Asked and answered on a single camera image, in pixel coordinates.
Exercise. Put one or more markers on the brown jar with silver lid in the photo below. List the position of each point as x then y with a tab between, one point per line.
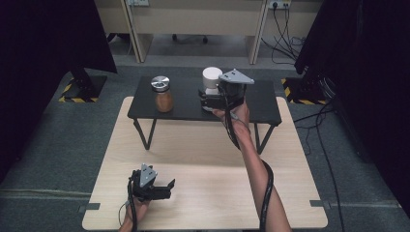
163	98

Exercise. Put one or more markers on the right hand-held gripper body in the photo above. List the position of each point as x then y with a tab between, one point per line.
233	90

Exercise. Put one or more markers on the stand base with hazard tape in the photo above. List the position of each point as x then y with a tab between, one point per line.
93	87
299	92

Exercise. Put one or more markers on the beige office desk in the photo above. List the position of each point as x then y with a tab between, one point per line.
199	19

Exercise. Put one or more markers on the white wall socket with plugs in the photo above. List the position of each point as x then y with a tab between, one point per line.
279	4

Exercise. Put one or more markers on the black raised shelf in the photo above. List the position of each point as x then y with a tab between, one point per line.
187	103

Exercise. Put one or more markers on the black curtain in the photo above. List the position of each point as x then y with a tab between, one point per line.
370	80
38	64

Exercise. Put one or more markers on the office chair wheels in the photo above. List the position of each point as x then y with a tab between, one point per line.
189	38

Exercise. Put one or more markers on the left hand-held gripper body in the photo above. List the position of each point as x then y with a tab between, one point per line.
146	185

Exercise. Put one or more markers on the person's left hand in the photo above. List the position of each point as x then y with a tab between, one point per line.
138	209

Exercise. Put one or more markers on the person's right hand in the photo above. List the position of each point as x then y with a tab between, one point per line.
240	117

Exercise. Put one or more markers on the white jar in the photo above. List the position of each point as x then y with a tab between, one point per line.
211	78

